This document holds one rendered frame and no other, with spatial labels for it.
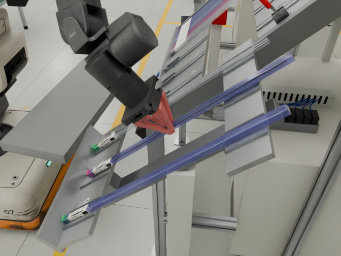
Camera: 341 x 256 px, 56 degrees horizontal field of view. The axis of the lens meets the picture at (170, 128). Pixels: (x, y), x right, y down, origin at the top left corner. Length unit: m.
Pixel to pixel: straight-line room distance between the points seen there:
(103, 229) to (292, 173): 0.91
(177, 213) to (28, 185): 0.84
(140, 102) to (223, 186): 1.20
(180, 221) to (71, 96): 0.72
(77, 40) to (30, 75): 2.23
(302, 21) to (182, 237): 0.58
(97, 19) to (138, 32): 0.11
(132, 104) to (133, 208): 1.10
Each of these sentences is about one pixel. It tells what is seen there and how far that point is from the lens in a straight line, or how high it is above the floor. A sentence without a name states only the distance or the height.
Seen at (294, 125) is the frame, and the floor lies 0.65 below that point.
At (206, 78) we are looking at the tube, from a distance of 0.67.
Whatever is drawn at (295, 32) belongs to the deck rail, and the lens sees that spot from 0.78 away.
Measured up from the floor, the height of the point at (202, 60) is 0.85.
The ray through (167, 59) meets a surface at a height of 0.73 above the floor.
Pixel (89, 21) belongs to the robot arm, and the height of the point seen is 1.11.
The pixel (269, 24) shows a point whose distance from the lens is 0.85.
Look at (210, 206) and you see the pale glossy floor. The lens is 1.63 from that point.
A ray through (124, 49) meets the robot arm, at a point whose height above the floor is 1.08.
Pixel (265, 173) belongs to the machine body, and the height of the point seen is 0.56.
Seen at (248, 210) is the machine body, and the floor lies 0.37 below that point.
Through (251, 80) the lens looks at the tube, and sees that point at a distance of 0.55.
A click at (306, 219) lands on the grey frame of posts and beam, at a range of 1.17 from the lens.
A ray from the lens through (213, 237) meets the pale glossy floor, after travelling 1.54.
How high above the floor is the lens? 1.31
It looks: 40 degrees down
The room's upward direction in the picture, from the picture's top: straight up
